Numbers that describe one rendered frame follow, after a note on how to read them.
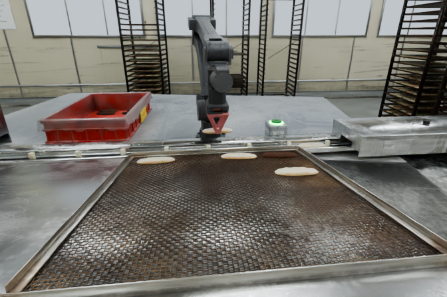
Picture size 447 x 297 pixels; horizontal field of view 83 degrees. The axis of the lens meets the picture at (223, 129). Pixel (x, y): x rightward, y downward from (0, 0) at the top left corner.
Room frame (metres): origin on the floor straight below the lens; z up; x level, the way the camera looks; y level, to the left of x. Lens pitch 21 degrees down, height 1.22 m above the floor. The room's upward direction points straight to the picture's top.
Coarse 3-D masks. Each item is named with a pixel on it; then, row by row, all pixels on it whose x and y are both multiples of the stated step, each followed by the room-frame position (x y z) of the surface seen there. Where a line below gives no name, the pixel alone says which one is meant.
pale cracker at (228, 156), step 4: (240, 152) 0.65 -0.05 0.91; (224, 156) 0.63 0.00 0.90; (228, 156) 0.62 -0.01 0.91; (232, 156) 0.62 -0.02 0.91; (236, 156) 0.62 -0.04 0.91; (240, 156) 0.62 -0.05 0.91; (244, 156) 0.62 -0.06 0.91; (248, 156) 0.62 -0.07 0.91; (252, 156) 0.62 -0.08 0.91; (256, 156) 0.63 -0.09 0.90
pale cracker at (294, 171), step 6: (282, 168) 0.51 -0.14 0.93; (288, 168) 0.51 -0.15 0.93; (294, 168) 0.51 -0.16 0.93; (300, 168) 0.51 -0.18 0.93; (306, 168) 0.51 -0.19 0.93; (312, 168) 0.51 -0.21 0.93; (282, 174) 0.49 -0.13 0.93; (288, 174) 0.49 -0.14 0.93; (294, 174) 0.49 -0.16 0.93; (300, 174) 0.49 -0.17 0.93; (306, 174) 0.49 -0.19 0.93; (312, 174) 0.49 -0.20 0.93
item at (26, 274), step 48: (96, 192) 0.41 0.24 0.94; (144, 192) 0.42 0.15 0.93; (192, 192) 0.42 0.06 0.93; (48, 240) 0.25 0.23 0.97; (96, 240) 0.27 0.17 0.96; (144, 240) 0.27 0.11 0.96; (288, 240) 0.26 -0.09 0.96; (432, 240) 0.26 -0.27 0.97; (48, 288) 0.19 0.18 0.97; (96, 288) 0.18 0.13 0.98; (144, 288) 0.18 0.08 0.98; (192, 288) 0.19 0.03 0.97
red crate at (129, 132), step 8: (96, 112) 1.31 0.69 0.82; (120, 112) 1.31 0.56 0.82; (136, 120) 1.08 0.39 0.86; (56, 128) 0.90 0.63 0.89; (104, 128) 0.91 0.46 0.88; (136, 128) 1.04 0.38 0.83; (48, 136) 0.89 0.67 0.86; (56, 136) 0.89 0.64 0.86; (64, 136) 0.90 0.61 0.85; (72, 136) 0.90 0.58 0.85; (80, 136) 0.90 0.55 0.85; (88, 136) 0.90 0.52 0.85; (96, 136) 0.91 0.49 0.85; (104, 136) 0.91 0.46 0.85; (112, 136) 0.91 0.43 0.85; (120, 136) 0.91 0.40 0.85; (128, 136) 0.94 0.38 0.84
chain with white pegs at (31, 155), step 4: (328, 140) 0.82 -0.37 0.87; (248, 144) 0.79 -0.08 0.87; (288, 144) 0.80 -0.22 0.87; (328, 144) 0.81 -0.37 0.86; (124, 148) 0.75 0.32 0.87; (164, 148) 0.75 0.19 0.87; (208, 148) 0.77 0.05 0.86; (32, 152) 0.72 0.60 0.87; (76, 152) 0.73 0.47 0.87; (80, 152) 0.74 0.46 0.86; (120, 152) 0.74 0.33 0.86; (124, 152) 0.74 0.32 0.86; (32, 156) 0.71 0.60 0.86; (76, 156) 0.73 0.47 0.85; (80, 156) 0.73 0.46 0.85
